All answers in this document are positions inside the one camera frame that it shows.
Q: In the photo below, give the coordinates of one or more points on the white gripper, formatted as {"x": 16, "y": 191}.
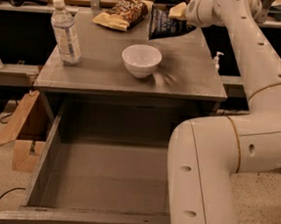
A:
{"x": 194, "y": 13}

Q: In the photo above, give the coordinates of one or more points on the blue chip bag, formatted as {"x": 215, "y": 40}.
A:
{"x": 161, "y": 25}

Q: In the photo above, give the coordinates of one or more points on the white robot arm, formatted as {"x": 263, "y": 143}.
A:
{"x": 237, "y": 132}

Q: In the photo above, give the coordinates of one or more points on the brown yellow chip bag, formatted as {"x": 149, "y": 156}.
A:
{"x": 124, "y": 15}

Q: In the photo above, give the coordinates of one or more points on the grey cabinet counter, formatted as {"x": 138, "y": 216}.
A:
{"x": 185, "y": 72}

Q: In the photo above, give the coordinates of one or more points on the grey open top drawer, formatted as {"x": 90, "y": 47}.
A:
{"x": 122, "y": 164}

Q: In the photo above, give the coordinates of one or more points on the small pump dispenser bottle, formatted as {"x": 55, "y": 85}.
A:
{"x": 216, "y": 60}

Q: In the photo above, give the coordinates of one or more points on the white ceramic bowl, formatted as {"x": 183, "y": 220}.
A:
{"x": 141, "y": 60}

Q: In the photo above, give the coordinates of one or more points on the clear plastic water bottle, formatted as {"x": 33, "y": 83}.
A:
{"x": 65, "y": 33}

